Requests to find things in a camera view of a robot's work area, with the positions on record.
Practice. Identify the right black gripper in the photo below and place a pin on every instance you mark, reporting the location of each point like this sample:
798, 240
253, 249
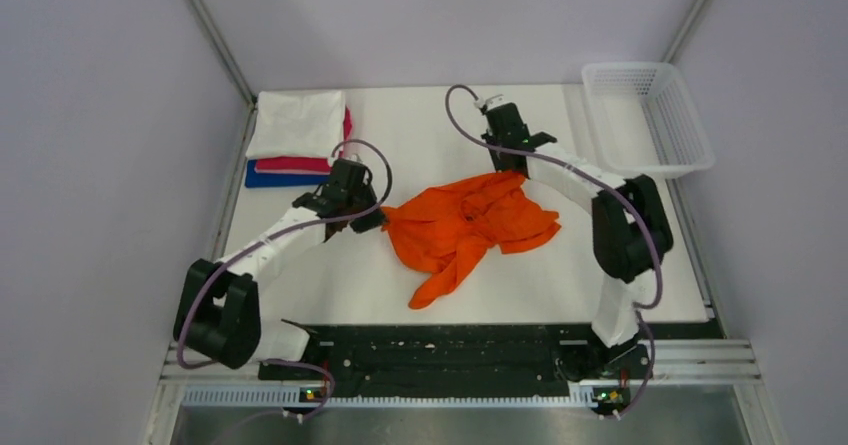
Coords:
499, 166

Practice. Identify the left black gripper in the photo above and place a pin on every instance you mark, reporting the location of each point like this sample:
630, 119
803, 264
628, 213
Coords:
371, 221

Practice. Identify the orange t shirt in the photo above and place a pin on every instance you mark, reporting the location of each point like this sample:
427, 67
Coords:
445, 231

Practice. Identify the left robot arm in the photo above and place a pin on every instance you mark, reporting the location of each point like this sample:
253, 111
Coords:
219, 314

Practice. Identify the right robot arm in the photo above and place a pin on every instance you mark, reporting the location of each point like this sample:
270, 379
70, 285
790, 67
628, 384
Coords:
630, 229

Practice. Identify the pink folded t shirt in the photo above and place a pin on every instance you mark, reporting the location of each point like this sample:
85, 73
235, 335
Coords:
311, 162

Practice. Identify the blue folded t shirt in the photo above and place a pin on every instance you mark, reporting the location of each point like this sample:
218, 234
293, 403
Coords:
256, 180

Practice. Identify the white folded t shirt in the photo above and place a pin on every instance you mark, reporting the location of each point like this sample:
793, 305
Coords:
276, 100

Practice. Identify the white plastic basket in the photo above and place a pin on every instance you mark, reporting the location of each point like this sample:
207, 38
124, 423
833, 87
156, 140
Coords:
644, 120

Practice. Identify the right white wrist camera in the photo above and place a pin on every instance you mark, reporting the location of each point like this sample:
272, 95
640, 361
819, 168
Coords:
484, 105

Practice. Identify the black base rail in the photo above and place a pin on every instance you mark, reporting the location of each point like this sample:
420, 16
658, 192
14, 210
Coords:
457, 361

